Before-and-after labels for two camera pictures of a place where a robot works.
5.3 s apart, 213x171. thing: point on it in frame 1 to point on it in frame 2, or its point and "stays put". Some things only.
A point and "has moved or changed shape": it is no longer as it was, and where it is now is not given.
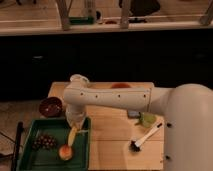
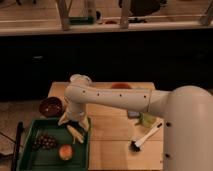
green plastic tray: x=48 y=159 stays put
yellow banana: x=72 y=135 has moved or changed shape
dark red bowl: x=51 y=107 stays put
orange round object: x=121 y=85 stays put
